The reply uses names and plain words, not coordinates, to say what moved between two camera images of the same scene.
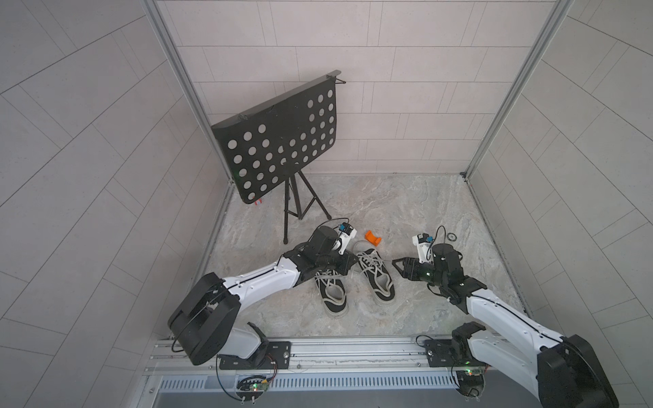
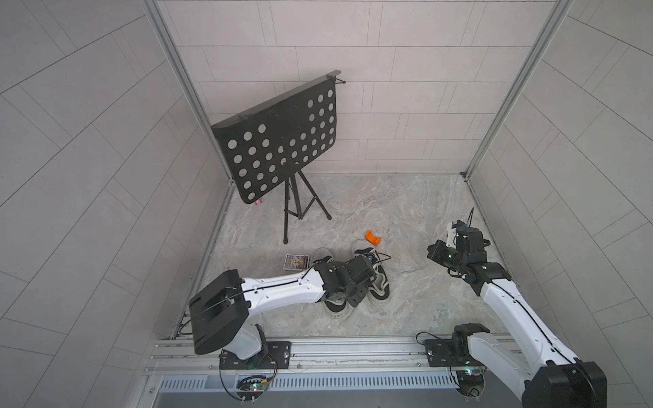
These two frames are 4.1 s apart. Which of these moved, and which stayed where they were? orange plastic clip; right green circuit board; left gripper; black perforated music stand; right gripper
Moved: right gripper; left gripper
Stayed: right green circuit board; orange plastic clip; black perforated music stand
